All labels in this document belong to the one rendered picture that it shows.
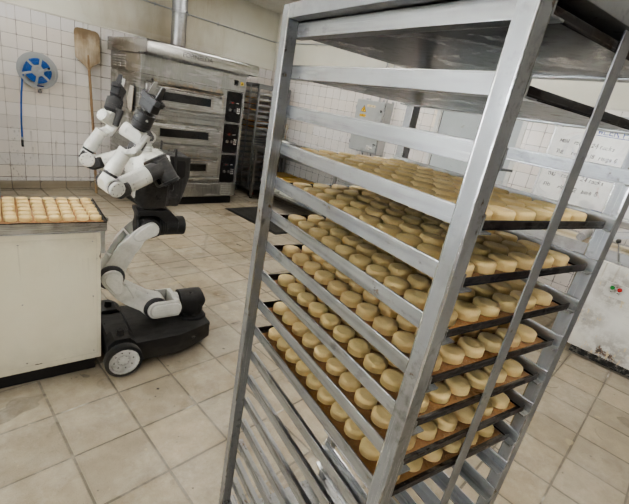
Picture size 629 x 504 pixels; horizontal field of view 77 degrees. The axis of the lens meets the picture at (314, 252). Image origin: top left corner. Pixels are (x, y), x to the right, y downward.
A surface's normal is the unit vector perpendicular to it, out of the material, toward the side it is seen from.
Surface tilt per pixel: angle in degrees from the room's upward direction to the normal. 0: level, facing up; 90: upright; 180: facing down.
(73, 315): 90
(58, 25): 90
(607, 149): 90
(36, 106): 90
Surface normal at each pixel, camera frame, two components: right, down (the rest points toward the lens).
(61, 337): 0.60, 0.37
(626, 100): -0.70, 0.12
